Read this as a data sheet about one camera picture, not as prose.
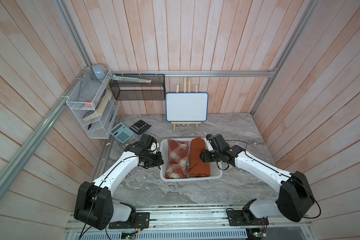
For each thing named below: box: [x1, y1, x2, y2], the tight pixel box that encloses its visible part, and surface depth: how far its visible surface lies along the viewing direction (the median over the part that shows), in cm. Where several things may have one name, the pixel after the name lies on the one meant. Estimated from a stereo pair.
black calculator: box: [129, 119, 152, 135], surface depth 113 cm
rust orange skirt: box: [188, 136, 211, 178], surface depth 87 cm
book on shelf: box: [82, 88, 113, 122], surface depth 83 cm
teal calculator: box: [110, 122, 135, 144], surface depth 109 cm
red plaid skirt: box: [164, 139, 190, 179], surface depth 87 cm
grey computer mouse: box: [91, 64, 106, 80], surface depth 85 cm
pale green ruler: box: [111, 74, 152, 83], surface depth 92 cm
